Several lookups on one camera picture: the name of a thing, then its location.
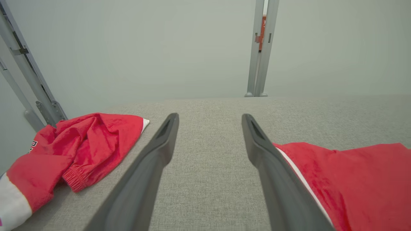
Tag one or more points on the red garment with elastic hem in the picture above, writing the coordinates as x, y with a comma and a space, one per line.
90, 144

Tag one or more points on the grey metal rail with brackets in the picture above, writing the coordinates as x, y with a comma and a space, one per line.
25, 70

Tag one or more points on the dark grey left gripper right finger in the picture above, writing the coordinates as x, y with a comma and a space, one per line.
282, 192

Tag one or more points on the orange object behind post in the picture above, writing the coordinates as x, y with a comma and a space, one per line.
263, 29

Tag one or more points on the plain grey metal rail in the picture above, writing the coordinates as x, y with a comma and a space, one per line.
19, 99

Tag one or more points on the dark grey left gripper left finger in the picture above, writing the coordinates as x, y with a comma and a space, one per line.
144, 183

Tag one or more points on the grey metal double post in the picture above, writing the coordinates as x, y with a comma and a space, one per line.
268, 64

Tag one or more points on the red jersey with white stripes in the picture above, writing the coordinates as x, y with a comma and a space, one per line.
369, 186

